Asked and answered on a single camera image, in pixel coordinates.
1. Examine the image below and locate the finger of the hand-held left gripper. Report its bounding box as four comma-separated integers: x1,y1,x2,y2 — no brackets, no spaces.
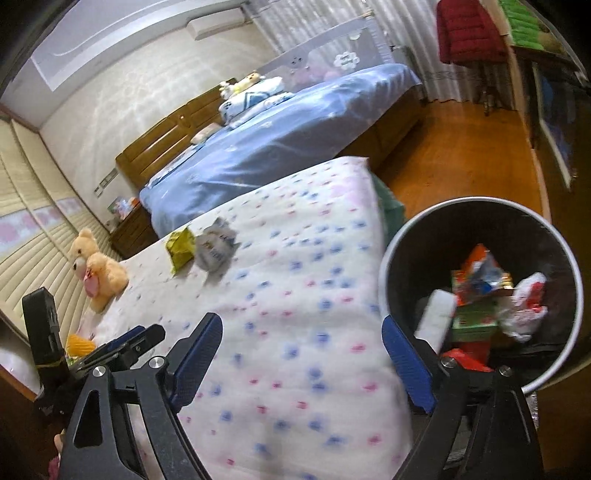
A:
69,325,148,370
111,324,166,372

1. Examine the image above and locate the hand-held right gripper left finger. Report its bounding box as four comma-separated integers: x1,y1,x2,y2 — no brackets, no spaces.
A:
55,312,224,480

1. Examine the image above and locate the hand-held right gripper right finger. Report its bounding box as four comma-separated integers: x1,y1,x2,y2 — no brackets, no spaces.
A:
381,315,544,480

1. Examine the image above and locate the white box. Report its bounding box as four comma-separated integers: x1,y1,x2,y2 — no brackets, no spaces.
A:
413,289,458,354

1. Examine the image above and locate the red snack packet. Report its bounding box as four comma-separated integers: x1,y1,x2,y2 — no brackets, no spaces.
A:
442,347,496,374

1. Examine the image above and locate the green packet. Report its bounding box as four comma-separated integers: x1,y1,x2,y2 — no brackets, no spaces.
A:
451,300,502,344

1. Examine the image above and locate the black trash bin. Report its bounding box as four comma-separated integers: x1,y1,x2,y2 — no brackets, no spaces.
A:
379,197,583,393

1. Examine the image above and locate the orange snack packet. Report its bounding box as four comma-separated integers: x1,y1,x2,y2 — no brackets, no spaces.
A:
450,244,515,305

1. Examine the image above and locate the white and red plastic bag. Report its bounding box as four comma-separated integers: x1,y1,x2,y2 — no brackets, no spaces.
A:
496,272,550,342

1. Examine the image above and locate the yellow knitted toy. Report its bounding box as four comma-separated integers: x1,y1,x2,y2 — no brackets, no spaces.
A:
65,333,98,358

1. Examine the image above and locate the cream louvred wardrobe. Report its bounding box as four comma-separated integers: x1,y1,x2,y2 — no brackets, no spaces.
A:
0,111,121,333

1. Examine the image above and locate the tan teddy bear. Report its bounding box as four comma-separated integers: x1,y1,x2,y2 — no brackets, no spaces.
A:
69,228,130,315

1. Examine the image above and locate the grey snack packet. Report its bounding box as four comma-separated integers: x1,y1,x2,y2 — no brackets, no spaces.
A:
193,217,241,282

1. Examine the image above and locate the yellow snack packet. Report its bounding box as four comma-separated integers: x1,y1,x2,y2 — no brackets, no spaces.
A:
165,227,197,278

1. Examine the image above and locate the wooden nightstand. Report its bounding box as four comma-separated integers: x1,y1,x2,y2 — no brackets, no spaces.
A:
108,203,160,259

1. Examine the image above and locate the colourful tissue pack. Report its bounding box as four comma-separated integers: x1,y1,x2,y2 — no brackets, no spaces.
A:
107,196,139,220

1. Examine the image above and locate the green cloth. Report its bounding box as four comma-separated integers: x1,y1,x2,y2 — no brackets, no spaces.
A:
372,175,407,236

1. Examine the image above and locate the wooden headboard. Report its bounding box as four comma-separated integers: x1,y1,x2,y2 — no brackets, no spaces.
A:
115,83,241,190

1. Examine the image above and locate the bed with blue sheet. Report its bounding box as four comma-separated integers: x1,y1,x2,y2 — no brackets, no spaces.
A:
139,64,423,238

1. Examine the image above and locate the small pink pillow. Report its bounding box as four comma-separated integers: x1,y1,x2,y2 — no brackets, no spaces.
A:
190,122,222,145

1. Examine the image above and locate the blue and white pillow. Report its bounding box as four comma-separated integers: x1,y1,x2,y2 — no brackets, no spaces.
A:
218,76,294,127

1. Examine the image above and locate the yellow plush toy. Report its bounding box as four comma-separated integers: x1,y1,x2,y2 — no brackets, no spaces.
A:
218,71,262,97

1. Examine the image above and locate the framed picture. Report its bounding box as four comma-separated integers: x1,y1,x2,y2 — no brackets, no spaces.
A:
531,62,578,190

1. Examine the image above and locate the dark clothes stand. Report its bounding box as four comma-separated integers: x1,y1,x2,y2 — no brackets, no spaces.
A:
475,62,509,116

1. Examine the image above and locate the wooden cabinet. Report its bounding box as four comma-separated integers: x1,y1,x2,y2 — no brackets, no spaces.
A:
508,44,591,204

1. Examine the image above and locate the white air conditioner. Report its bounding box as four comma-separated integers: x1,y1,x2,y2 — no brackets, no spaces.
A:
187,7,245,40

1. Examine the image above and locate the pale curtain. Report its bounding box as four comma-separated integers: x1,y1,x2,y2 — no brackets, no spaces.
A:
245,0,522,107

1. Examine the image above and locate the red padded jacket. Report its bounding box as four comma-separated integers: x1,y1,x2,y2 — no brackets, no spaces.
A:
436,0,509,65

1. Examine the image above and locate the stack of green boxes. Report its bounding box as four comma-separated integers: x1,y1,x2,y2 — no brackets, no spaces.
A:
499,0,555,49

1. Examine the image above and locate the wall switch panel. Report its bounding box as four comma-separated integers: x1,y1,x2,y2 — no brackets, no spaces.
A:
93,168,120,197

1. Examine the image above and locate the grey bed guard rail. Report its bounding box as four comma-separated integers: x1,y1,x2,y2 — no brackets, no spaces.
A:
256,23,393,88

